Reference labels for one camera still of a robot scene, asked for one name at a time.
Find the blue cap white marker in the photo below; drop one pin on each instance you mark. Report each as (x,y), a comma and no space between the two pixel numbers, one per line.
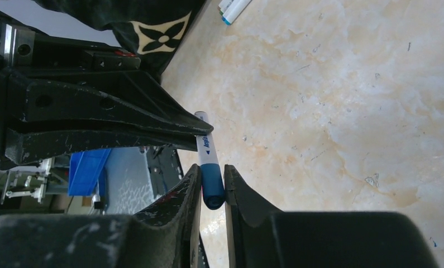
(213,191)

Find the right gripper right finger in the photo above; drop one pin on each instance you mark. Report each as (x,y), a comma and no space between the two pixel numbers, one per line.
(261,235)

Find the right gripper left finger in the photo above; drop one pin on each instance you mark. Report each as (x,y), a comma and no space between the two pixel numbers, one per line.
(164,234)

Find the teal cap white marker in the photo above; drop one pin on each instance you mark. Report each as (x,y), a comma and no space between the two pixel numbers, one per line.
(234,10)

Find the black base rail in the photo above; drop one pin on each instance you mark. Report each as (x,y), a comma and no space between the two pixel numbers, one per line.
(165,170)

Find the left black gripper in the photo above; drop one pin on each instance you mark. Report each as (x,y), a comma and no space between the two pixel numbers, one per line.
(60,96)

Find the black floral blanket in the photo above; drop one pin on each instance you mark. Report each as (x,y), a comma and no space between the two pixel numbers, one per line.
(151,29)

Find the blue plastic bin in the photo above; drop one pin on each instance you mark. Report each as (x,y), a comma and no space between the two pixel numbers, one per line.
(87,173)

